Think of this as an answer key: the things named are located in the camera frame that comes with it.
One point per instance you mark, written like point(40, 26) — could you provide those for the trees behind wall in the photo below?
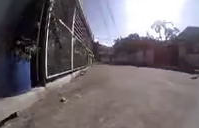
point(132, 37)

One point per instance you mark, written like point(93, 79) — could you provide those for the grey-brown concrete road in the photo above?
point(120, 100)

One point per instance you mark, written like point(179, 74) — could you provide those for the pale concrete kerb strip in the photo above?
point(7, 105)

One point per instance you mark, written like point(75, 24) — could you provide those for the distant building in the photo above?
point(105, 53)

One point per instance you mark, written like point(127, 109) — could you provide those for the white-framed mesh fence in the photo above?
point(58, 50)

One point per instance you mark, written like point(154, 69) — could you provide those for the palm tree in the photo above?
point(160, 26)

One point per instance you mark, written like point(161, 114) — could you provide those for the small stone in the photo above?
point(63, 99)

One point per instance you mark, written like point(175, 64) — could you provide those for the blue barrel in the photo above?
point(20, 77)

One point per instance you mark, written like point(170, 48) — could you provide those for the dark leafy plant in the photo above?
point(25, 48)

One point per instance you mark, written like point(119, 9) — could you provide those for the building with dark roof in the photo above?
point(193, 50)

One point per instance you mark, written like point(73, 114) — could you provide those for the dark grey wall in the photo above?
point(0, 40)

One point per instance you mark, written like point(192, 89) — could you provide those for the long grey boundary wall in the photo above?
point(133, 56)

